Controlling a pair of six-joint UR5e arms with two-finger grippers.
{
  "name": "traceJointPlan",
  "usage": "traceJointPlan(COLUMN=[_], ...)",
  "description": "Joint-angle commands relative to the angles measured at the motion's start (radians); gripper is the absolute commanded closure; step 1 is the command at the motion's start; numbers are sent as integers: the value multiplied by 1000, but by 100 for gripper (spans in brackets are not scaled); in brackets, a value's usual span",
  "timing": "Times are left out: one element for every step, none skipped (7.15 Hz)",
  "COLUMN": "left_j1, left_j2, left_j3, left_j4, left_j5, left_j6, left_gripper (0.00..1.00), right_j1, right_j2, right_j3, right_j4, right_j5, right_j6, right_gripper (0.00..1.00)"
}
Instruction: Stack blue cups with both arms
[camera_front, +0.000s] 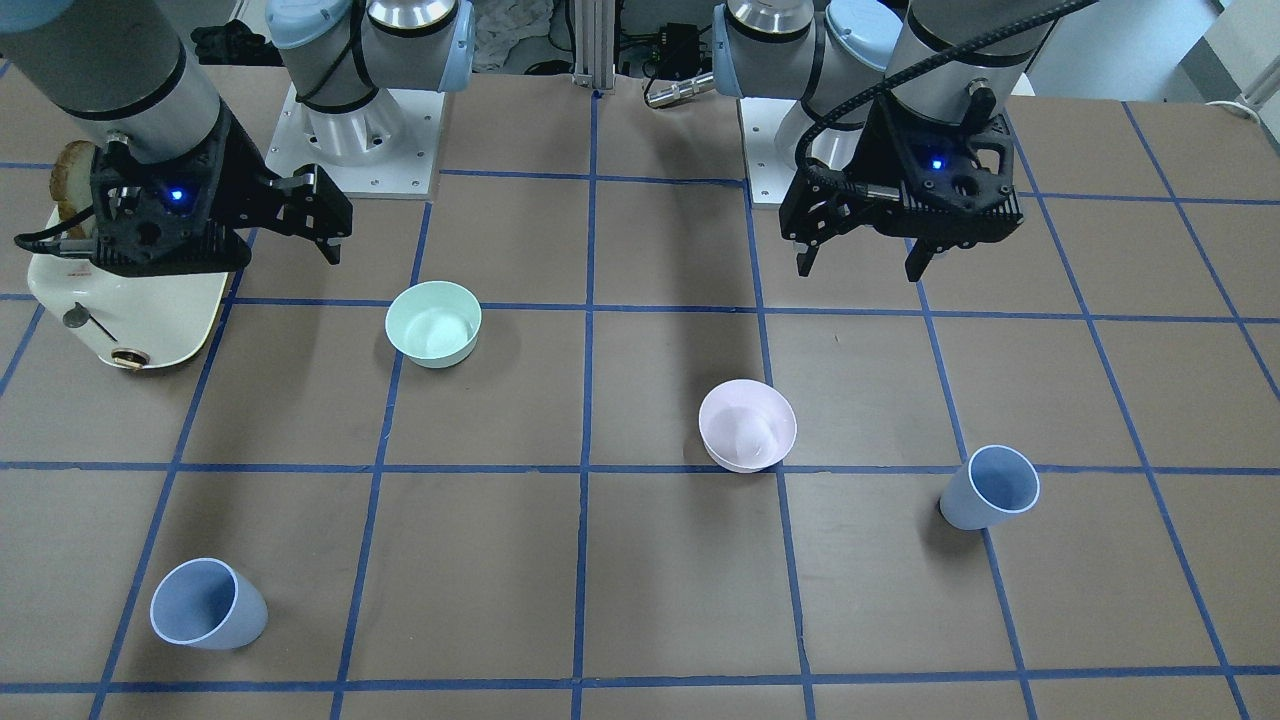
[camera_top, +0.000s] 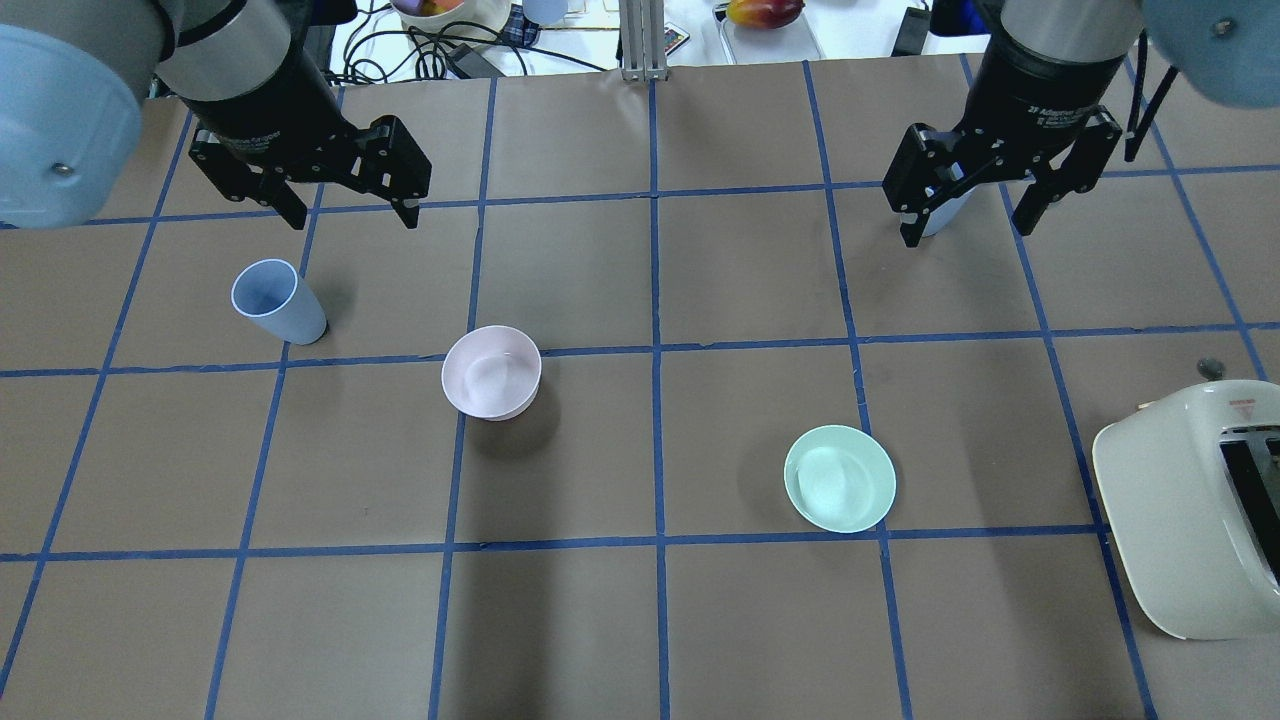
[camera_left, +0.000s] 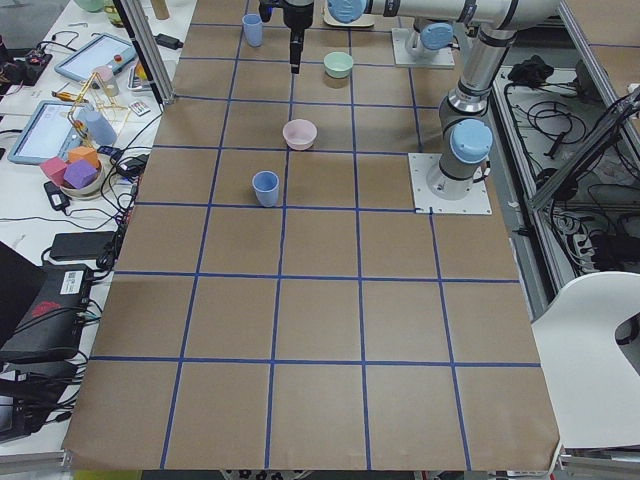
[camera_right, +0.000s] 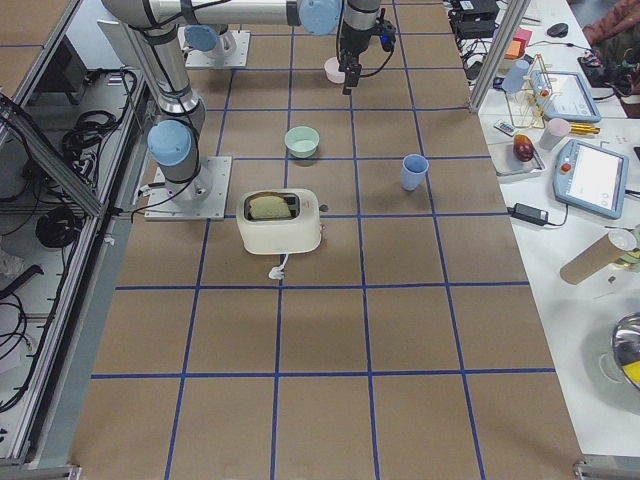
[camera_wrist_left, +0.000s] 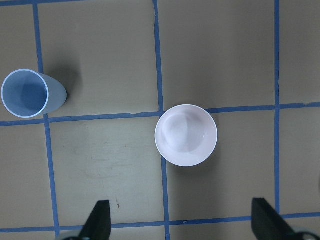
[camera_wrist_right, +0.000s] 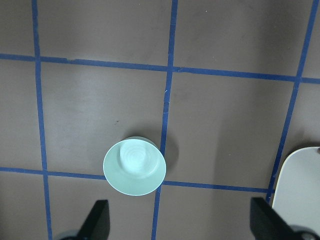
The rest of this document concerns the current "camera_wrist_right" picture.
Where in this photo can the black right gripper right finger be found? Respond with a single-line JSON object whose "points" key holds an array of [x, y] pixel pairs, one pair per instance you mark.
{"points": [[266, 224]]}

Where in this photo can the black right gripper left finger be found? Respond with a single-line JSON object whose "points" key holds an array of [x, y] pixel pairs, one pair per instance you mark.
{"points": [[97, 224]]}

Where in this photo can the cream white toaster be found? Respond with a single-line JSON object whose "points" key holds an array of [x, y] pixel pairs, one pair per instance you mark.
{"points": [[297, 192]]}

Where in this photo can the mint green bowl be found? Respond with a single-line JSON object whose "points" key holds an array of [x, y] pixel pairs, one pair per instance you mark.
{"points": [[134, 166]]}

